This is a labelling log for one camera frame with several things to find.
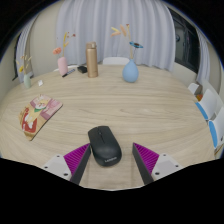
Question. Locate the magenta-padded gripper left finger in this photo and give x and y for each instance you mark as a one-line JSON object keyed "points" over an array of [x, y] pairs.
{"points": [[75, 160]]}

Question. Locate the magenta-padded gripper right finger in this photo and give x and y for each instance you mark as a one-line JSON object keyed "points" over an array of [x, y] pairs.
{"points": [[148, 160]]}

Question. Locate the black computer mouse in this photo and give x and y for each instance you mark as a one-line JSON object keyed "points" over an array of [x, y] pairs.
{"points": [[104, 146]]}

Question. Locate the group of white blue chairs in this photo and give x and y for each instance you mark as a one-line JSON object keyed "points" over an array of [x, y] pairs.
{"points": [[213, 123]]}

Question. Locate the small white remote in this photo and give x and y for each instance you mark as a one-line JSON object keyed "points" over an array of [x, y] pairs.
{"points": [[40, 83]]}

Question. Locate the black and blue marker pen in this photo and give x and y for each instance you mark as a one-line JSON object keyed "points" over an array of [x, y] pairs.
{"points": [[68, 73]]}

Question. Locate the blue vase with dried flowers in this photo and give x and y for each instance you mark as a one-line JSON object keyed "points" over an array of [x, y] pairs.
{"points": [[130, 73]]}

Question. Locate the small black box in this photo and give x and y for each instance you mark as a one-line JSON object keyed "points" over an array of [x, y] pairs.
{"points": [[82, 69]]}

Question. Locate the green vase with yellow flowers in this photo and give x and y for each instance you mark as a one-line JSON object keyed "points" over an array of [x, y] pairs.
{"points": [[27, 81]]}

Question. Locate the pink vase with orange flowers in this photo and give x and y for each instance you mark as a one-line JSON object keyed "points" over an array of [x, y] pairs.
{"points": [[62, 66]]}

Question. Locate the bronze metal drink bottle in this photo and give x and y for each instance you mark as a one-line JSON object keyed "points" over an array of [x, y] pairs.
{"points": [[92, 61]]}

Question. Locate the narrow white curtain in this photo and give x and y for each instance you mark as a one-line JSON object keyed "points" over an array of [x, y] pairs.
{"points": [[204, 60], [25, 46]]}

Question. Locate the large dark window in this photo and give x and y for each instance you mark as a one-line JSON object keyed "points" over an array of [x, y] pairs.
{"points": [[186, 43]]}

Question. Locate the wide white curtain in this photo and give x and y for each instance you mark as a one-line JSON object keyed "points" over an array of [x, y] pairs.
{"points": [[113, 23]]}

